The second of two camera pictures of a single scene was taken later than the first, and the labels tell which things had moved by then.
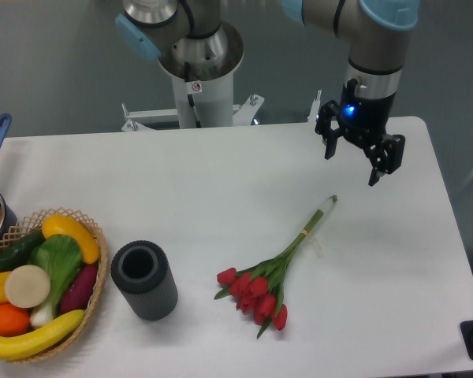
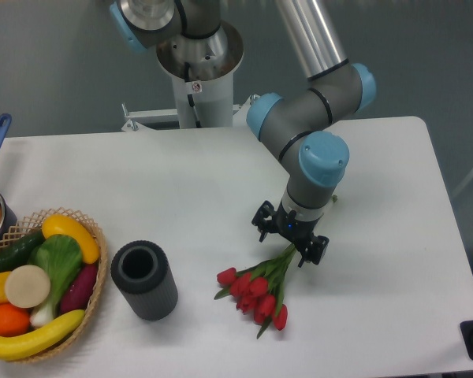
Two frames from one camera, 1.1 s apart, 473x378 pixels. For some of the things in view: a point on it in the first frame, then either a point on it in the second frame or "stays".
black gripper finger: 328,113 -> 264,220
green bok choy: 61,256 stays
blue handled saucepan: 0,218 stays
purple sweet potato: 76,295 stays
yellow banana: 13,348 stays
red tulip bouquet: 257,289 stays
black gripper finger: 385,156 -> 313,250
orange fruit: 7,320 stays
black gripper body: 363,120 -> 293,228
